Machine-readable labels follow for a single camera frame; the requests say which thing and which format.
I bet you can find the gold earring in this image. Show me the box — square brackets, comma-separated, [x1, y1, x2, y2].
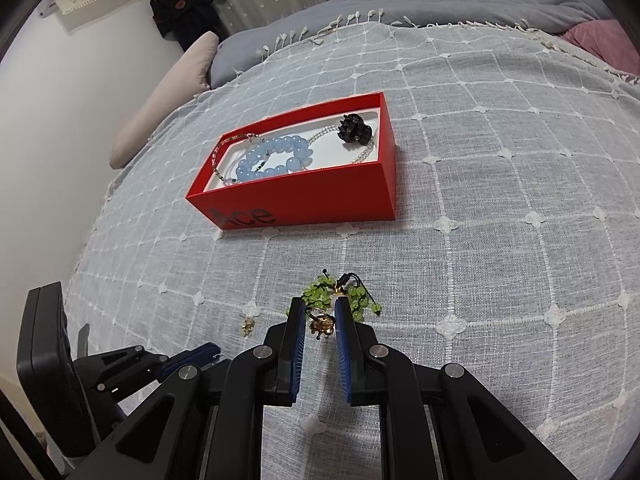
[241, 315, 255, 337]

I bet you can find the gold charm ornament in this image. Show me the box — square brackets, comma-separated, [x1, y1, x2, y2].
[306, 310, 335, 339]

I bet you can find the green beaded bracelet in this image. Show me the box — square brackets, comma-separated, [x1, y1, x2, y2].
[285, 268, 384, 323]

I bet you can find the light blue bead bracelet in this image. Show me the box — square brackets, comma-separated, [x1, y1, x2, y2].
[233, 134, 315, 183]

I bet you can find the silver bead necklace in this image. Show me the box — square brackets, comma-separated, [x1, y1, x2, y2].
[305, 121, 378, 165]

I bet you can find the black flower hair clip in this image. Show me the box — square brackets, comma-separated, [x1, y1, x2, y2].
[337, 114, 372, 145]

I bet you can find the red Ace box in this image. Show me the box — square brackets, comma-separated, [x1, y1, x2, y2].
[186, 92, 396, 230]

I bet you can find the grey checked bedspread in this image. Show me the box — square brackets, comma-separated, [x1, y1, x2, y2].
[65, 23, 639, 479]

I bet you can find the white box insert tray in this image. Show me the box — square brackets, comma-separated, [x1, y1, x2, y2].
[205, 108, 380, 191]

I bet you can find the beige pillow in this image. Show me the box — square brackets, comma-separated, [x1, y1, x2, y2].
[110, 32, 219, 169]

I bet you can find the blue-grey blanket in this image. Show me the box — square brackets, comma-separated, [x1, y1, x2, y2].
[209, 0, 613, 88]

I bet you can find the pink pillow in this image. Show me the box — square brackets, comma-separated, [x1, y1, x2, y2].
[561, 20, 640, 76]

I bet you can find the black camera box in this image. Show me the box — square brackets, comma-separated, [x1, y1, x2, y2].
[16, 282, 100, 466]

